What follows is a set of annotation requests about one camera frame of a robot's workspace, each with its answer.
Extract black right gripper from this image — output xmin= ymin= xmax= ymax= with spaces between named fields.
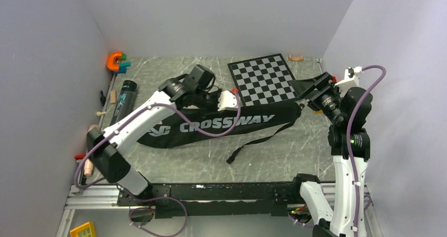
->
xmin=290 ymin=71 xmax=345 ymax=123

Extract black racket bag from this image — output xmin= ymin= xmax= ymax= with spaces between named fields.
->
xmin=138 ymin=101 xmax=304 ymax=149

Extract black shuttlecock tube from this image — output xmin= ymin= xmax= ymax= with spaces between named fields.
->
xmin=109 ymin=80 xmax=138 ymax=126

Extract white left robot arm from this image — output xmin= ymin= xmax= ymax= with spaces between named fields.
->
xmin=87 ymin=64 xmax=220 ymax=205

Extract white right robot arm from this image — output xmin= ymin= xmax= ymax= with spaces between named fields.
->
xmin=290 ymin=73 xmax=373 ymax=236

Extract wooden arch block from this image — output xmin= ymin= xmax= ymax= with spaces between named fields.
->
xmin=288 ymin=54 xmax=304 ymax=62

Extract black white chessboard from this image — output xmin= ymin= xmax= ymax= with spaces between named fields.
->
xmin=227 ymin=54 xmax=298 ymax=106

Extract teal green toy blocks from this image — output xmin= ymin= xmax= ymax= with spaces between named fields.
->
xmin=117 ymin=53 xmax=131 ymax=74

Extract small wooden block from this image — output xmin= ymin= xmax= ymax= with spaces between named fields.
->
xmin=109 ymin=90 xmax=117 ymax=104

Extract orange letter toy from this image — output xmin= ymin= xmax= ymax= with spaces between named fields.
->
xmin=106 ymin=51 xmax=123 ymax=72

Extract small black figure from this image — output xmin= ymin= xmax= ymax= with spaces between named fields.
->
xmin=100 ymin=90 xmax=106 ymax=106

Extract beige rolling pin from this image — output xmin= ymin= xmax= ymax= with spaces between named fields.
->
xmin=83 ymin=124 xmax=99 ymax=176

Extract red clamp knob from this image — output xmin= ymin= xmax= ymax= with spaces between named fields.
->
xmin=74 ymin=154 xmax=86 ymax=161

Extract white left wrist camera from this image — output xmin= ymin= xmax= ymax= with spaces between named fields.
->
xmin=217 ymin=90 xmax=241 ymax=111

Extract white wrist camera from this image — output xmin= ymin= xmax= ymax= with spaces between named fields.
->
xmin=217 ymin=90 xmax=241 ymax=111
xmin=335 ymin=66 xmax=363 ymax=97

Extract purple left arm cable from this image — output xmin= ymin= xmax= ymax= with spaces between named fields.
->
xmin=73 ymin=90 xmax=242 ymax=237

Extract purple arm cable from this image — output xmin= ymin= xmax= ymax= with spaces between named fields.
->
xmin=288 ymin=64 xmax=387 ymax=237
xmin=73 ymin=90 xmax=242 ymax=237

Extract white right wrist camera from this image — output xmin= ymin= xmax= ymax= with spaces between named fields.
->
xmin=335 ymin=66 xmax=363 ymax=97

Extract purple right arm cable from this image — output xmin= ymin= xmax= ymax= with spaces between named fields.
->
xmin=288 ymin=64 xmax=387 ymax=237

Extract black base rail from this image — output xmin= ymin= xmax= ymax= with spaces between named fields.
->
xmin=117 ymin=181 xmax=305 ymax=219

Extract yellow window toy frame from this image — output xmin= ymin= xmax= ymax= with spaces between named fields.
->
xmin=70 ymin=222 xmax=96 ymax=237

